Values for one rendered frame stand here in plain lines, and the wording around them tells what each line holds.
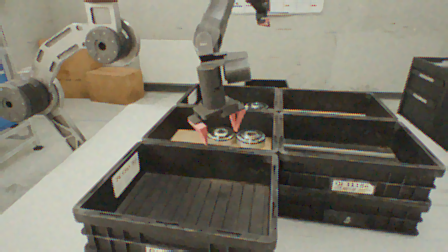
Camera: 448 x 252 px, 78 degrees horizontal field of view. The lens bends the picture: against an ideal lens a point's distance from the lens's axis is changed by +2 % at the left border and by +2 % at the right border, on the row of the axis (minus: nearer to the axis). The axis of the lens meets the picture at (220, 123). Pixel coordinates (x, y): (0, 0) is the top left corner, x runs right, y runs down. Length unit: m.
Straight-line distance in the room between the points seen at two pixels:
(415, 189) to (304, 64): 3.32
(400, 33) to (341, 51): 0.72
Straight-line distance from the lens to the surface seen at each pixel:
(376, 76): 4.38
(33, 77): 1.57
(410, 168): 0.83
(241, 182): 0.79
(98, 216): 0.60
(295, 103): 1.31
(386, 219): 0.93
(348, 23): 4.10
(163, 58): 4.04
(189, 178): 0.82
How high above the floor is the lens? 1.31
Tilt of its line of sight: 25 degrees down
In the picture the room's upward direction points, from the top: straight up
